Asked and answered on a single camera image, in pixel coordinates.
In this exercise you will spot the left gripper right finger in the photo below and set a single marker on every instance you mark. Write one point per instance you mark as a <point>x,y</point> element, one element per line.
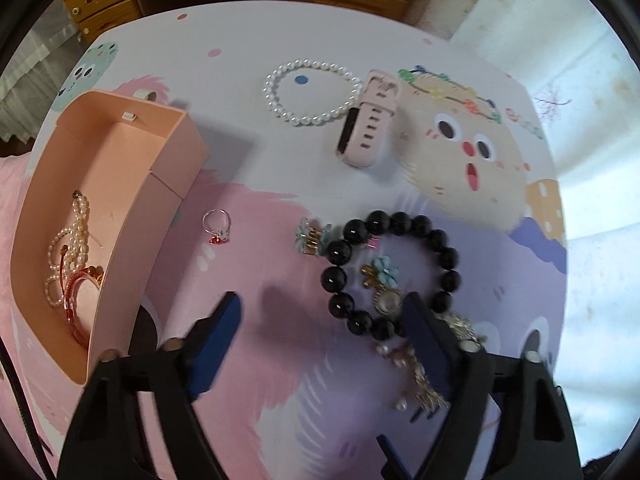
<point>535,438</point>

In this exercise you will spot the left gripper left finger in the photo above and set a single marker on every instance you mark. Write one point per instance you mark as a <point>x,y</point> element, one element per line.
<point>106,438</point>

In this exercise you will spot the pink plastic tray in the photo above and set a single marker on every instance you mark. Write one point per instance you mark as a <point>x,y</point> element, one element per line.
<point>135,161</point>

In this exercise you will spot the blue flower earring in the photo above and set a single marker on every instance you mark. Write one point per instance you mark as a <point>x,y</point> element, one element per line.
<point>312,237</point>

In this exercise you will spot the cartoon printed tablecloth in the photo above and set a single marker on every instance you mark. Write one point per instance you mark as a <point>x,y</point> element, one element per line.
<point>269,84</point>

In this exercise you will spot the pink smart watch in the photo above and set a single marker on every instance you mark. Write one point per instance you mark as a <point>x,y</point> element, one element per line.
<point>367,122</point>

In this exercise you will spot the white lace cover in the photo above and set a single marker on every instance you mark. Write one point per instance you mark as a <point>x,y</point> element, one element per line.
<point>36,71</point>

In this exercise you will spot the silver ring red stone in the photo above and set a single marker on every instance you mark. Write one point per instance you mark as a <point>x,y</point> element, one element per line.
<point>216,223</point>

